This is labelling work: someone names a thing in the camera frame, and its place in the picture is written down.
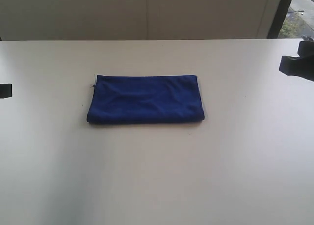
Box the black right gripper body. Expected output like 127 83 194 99
297 40 314 81

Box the blue microfiber cloth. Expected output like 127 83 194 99
87 75 205 125

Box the dark window frame post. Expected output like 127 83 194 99
267 0 292 39

